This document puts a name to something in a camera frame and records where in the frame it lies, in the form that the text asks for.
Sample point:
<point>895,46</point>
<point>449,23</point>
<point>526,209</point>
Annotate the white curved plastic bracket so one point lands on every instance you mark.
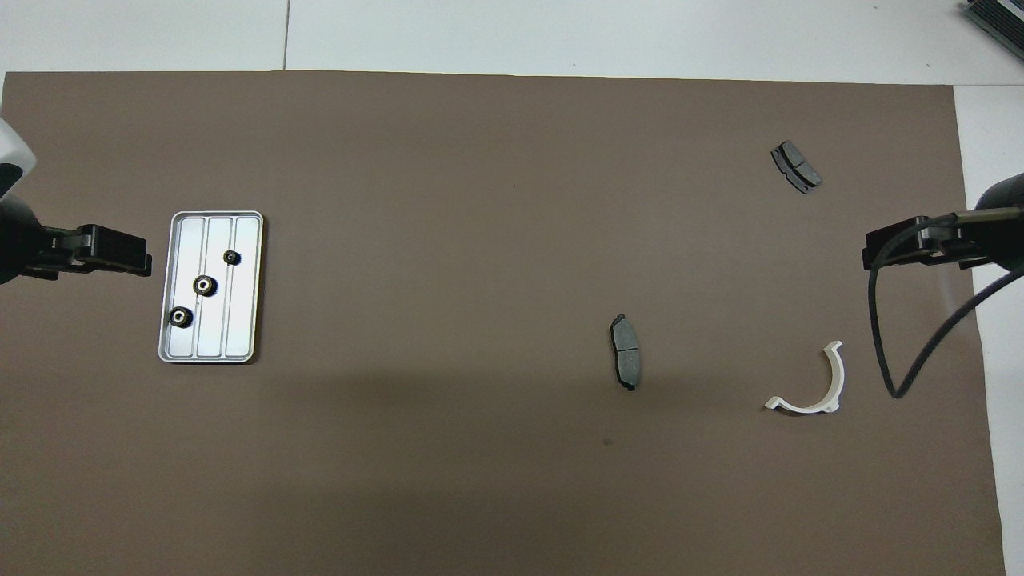
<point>836,376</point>

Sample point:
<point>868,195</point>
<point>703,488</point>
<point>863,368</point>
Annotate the short grey brake pad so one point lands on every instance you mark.
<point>796,166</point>

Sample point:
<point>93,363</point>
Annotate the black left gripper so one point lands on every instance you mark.
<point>20,240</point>

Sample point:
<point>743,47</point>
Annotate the silver metal tray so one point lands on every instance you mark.
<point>240,320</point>

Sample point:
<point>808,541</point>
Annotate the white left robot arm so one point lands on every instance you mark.
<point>12,148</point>

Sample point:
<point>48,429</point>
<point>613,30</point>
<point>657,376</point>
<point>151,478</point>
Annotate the brown paper mat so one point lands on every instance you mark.
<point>480,240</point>

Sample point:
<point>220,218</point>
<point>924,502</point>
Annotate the long grey brake pad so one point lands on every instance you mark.
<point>626,352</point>

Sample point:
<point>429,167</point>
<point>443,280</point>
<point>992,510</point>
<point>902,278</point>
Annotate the grey ribbed device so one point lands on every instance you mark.
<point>1000,18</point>

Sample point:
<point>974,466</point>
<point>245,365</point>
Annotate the small black bearing gear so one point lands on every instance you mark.
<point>231,257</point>

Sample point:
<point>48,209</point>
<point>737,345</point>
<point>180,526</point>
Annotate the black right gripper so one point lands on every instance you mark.
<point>996,236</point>

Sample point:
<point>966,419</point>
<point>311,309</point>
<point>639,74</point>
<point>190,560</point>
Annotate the black bearing gear silver centre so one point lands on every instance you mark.
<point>206,286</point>
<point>180,318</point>

